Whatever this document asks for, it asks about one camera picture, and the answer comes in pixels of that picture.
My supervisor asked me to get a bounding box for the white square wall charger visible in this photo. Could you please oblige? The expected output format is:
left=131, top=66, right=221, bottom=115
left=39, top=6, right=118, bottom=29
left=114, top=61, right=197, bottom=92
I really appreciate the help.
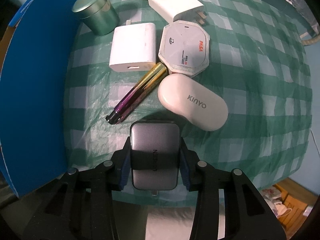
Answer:
left=109, top=20, right=156, bottom=73

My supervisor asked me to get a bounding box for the green round metal tin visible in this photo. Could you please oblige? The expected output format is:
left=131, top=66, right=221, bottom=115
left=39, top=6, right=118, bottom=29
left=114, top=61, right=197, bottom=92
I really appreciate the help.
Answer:
left=72, top=0, right=120, bottom=36

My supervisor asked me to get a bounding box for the beige rope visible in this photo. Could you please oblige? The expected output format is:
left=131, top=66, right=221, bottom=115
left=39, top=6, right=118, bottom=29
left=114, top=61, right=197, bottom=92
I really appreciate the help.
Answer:
left=299, top=32, right=320, bottom=47

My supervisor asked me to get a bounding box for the grey Ugreen wall charger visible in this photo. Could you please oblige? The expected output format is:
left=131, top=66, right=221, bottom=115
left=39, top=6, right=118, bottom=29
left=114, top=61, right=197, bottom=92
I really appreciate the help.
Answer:
left=130, top=121, right=181, bottom=191

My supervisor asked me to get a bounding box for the white charger with prongs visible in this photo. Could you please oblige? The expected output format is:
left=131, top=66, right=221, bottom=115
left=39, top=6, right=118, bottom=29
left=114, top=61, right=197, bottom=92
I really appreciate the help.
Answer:
left=148, top=0, right=206, bottom=25

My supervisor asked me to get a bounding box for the blue cardboard box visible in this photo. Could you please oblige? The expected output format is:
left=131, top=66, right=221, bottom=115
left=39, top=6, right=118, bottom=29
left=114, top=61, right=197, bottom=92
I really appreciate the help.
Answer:
left=1, top=0, right=80, bottom=197

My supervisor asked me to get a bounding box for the white Kinyo oval case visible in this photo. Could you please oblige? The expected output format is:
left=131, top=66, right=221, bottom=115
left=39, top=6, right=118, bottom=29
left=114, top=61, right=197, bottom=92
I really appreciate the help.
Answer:
left=158, top=74, right=228, bottom=132

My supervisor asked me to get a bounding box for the iridescent gold purple pen tube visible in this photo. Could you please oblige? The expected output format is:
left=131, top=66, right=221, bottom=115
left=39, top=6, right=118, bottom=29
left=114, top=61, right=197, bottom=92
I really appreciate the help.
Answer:
left=106, top=62, right=169, bottom=125

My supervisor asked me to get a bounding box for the white octagonal box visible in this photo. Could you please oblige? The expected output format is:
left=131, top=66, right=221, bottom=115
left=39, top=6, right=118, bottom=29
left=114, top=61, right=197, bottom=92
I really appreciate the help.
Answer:
left=158, top=20, right=210, bottom=77

